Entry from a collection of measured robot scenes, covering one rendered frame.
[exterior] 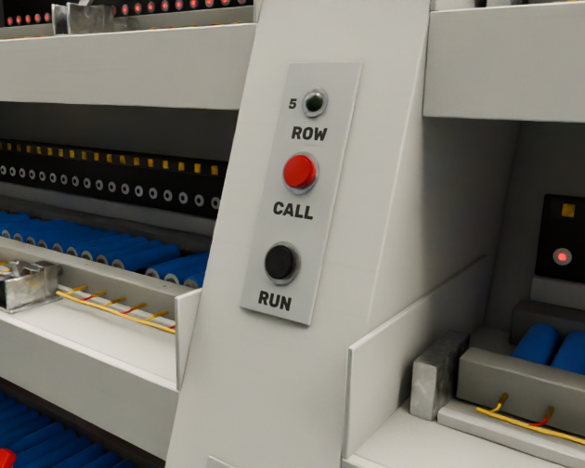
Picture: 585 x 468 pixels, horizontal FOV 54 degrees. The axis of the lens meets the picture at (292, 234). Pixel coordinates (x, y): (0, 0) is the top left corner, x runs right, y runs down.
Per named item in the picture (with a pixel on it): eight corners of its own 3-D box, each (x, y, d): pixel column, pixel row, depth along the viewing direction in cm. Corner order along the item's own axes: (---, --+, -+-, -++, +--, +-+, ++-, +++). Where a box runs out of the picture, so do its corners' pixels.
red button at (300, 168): (307, 189, 26) (314, 155, 26) (279, 186, 27) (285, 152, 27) (318, 193, 27) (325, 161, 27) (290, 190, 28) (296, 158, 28)
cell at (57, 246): (121, 249, 56) (62, 264, 50) (109, 246, 57) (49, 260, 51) (120, 231, 55) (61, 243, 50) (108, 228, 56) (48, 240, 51)
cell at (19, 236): (81, 240, 59) (22, 252, 54) (70, 237, 60) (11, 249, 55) (80, 222, 59) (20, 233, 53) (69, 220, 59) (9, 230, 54)
